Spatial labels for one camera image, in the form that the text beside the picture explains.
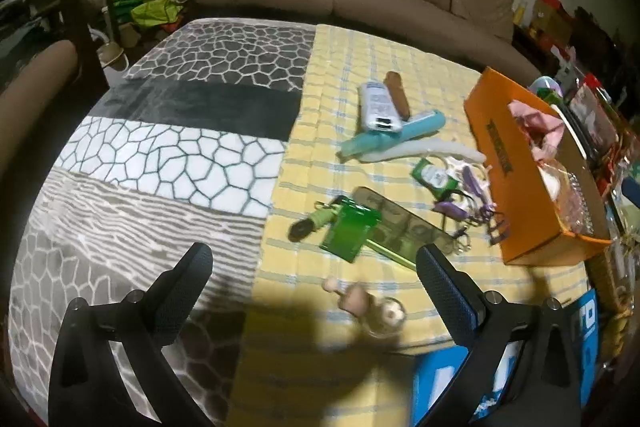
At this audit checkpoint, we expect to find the purple keychain bundle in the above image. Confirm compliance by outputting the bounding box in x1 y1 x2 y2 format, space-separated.
434 164 501 223

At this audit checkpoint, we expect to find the teal plastic tube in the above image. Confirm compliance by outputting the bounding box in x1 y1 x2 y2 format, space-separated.
336 109 446 160

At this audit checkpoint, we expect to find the grey patterned blanket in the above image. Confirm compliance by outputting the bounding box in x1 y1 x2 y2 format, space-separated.
7 19 317 427

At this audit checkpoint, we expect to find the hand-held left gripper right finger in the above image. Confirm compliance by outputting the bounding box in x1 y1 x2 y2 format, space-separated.
415 244 584 427

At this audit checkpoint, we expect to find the clear bag of beads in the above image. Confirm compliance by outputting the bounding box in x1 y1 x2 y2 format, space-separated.
540 159 598 235

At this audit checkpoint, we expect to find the glass bottle with wooden cap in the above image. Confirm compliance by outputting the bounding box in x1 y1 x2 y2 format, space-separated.
322 277 407 340

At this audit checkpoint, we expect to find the brown armchair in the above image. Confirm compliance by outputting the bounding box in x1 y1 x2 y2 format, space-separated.
0 39 81 178

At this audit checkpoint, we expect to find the yellow checked cloth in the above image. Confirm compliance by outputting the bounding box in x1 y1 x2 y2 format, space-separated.
235 24 588 427

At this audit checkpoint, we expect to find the green transparent case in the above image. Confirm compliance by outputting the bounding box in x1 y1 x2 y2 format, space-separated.
322 199 381 264

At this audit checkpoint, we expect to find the orange cardboard box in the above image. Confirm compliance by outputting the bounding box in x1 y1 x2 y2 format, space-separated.
464 67 612 266

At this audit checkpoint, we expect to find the olive keychain with black tag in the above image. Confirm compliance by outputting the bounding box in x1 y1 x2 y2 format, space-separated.
287 202 346 244

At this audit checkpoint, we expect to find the pink cloth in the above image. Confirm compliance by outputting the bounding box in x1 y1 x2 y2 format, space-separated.
507 102 566 162

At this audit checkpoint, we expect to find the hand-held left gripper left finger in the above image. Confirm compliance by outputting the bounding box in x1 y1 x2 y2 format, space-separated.
47 243 215 427

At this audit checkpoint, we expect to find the white squeeze tube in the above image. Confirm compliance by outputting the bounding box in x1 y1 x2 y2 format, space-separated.
359 80 404 132

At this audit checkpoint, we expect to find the green bag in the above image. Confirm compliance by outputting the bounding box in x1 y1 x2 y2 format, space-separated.
112 0 183 28

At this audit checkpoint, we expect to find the brown wooden stick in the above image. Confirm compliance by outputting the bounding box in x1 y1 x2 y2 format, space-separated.
382 72 412 120

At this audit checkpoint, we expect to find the small green pill bottle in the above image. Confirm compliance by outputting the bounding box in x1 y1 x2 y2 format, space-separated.
411 158 458 200

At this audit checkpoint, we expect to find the blue printed box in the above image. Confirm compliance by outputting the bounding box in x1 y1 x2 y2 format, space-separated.
410 289 601 427

